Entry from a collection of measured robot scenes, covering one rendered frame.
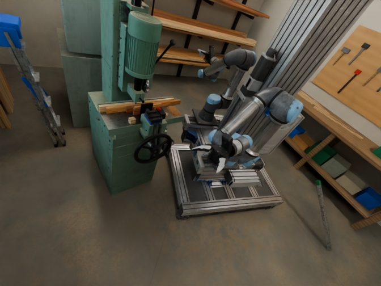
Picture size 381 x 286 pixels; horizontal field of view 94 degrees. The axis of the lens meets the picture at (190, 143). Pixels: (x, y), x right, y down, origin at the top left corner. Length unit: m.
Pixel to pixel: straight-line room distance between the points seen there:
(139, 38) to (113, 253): 1.56
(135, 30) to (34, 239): 1.64
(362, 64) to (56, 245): 4.19
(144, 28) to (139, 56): 0.15
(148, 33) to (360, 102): 3.26
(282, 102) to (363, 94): 2.72
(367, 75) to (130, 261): 3.76
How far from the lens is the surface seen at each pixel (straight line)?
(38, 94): 1.99
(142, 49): 1.14
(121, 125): 1.28
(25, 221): 2.01
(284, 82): 1.38
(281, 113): 1.07
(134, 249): 1.81
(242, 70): 1.59
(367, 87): 3.72
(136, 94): 1.29
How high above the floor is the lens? 1.76
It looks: 42 degrees down
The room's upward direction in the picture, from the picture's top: 24 degrees clockwise
